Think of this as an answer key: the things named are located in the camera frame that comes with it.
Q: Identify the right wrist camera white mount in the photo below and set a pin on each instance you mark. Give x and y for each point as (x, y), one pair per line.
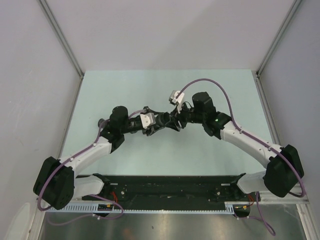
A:
(177, 98)

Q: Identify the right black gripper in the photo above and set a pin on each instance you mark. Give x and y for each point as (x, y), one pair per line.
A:
(176, 116)

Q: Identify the aluminium extrusion rail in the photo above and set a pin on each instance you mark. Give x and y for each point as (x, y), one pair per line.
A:
(267, 197)

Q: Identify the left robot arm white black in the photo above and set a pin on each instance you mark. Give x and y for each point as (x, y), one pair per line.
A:
(56, 181)

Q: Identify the grey slotted cable duct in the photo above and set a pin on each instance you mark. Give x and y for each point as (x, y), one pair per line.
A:
(101, 208)

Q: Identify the left aluminium frame post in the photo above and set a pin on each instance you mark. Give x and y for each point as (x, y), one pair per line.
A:
(57, 30)

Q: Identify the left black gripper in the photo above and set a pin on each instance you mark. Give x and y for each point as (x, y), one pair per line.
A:
(148, 132)

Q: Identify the aluminium frame post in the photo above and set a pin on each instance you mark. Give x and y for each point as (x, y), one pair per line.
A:
(279, 35)
(57, 30)

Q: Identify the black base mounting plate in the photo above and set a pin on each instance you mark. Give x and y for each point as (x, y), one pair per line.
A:
(175, 192)

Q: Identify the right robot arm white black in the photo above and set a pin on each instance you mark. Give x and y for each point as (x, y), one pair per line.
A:
(282, 164)

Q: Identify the right aluminium frame post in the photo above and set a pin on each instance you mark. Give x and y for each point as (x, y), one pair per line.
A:
(279, 35)

